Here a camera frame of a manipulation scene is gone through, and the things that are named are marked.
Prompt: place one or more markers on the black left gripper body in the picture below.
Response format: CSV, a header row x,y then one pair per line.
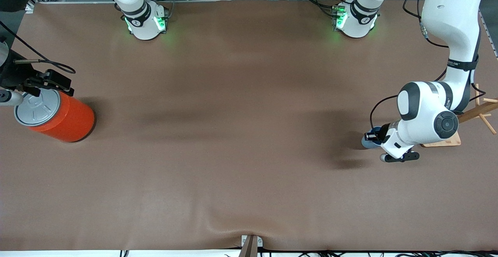
x,y
381,133

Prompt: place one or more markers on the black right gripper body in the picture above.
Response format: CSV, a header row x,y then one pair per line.
x,y
15,78

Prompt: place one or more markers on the light blue cup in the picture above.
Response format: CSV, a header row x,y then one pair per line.
x,y
369,145

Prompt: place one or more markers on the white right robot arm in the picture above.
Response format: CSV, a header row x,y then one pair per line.
x,y
142,27

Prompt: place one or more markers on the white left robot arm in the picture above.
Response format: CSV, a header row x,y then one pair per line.
x,y
451,11

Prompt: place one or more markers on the orange can with grey lid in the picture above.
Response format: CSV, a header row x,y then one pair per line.
x,y
70,118

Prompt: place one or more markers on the wooden mug tree rack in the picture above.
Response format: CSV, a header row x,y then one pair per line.
x,y
478,111

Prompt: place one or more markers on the brown table mat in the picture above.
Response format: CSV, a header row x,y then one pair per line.
x,y
249,93

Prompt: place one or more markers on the metal table edge bracket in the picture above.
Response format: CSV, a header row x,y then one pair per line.
x,y
251,247

